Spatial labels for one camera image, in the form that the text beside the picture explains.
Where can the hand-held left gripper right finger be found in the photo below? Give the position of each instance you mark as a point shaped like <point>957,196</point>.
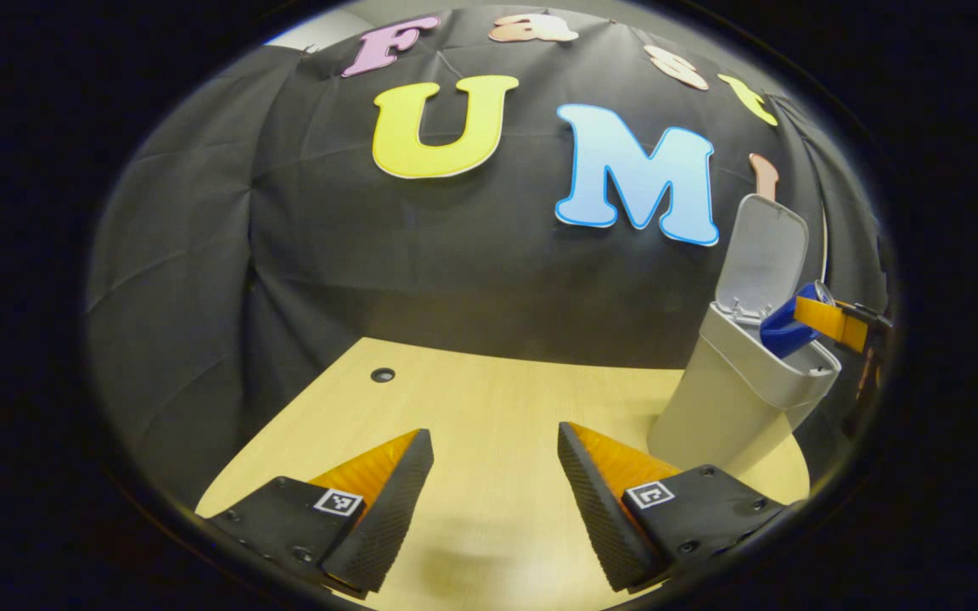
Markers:
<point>599,509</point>

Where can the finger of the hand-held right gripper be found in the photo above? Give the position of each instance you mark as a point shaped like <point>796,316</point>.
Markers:
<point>829,321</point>

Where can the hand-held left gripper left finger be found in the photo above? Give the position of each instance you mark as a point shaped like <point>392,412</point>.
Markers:
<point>387,518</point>

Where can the white desktop garbage bin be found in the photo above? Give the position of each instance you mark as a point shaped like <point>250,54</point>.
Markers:
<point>727,407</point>

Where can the light wooden desktop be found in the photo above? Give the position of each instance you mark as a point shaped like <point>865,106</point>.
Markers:
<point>489,416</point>

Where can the black backdrop cloth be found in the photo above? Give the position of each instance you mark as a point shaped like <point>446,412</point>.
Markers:
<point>285,255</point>

